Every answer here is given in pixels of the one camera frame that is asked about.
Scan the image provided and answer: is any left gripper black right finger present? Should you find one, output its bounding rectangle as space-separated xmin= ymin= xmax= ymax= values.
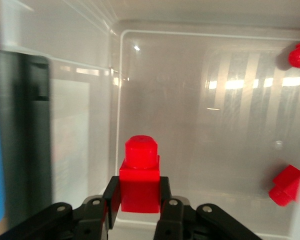
xmin=153 ymin=176 xmax=264 ymax=240

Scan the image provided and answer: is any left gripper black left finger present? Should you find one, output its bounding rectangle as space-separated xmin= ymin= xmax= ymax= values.
xmin=0 ymin=175 xmax=123 ymax=240

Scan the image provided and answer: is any black box latch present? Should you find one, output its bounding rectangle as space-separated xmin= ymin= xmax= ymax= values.
xmin=0 ymin=49 xmax=54 ymax=227

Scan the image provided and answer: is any clear plastic storage box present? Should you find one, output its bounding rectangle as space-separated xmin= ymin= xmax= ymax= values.
xmin=0 ymin=0 xmax=300 ymax=240

